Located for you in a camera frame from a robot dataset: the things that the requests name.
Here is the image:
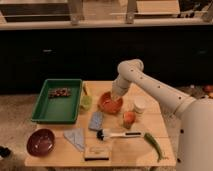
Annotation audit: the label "green chili pepper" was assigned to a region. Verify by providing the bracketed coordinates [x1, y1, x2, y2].
[144, 132, 165, 162]

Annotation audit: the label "green plastic tray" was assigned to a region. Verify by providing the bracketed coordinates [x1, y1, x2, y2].
[31, 79, 82, 124]

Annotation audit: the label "red object at right edge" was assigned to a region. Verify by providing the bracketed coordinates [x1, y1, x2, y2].
[203, 85, 213, 99]

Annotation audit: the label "blue folded cloth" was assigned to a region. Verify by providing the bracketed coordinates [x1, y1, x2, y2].
[63, 128, 85, 152]

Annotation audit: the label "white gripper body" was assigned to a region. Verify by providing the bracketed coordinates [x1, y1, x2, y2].
[111, 79, 129, 101]

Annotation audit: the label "blue sponge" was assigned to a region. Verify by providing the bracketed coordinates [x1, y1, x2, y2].
[88, 112, 103, 131]

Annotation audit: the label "green cup with utensil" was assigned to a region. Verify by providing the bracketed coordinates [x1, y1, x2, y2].
[80, 83, 92, 111]

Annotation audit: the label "dark cabinet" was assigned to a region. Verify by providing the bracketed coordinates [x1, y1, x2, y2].
[0, 26, 213, 94]

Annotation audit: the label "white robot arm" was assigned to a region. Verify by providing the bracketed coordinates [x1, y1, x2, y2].
[112, 59, 213, 171]

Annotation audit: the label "black object at left edge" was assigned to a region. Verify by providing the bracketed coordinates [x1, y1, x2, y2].
[0, 146, 11, 158]

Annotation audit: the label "orange red bowl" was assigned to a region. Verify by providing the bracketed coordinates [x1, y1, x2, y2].
[98, 92, 123, 114]

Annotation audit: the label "black and white dish brush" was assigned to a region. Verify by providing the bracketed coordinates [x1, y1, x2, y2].
[96, 129, 142, 141]

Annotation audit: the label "tan box with black edge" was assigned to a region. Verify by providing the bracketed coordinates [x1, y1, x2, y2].
[84, 146, 110, 161]

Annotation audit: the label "white cylindrical container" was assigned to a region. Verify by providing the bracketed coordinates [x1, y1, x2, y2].
[133, 97, 146, 115]

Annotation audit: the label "dark red bowl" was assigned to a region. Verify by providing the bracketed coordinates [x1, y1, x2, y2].
[26, 129, 55, 157]

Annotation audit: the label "brown item in tray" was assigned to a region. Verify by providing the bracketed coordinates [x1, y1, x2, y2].
[48, 88, 71, 98]

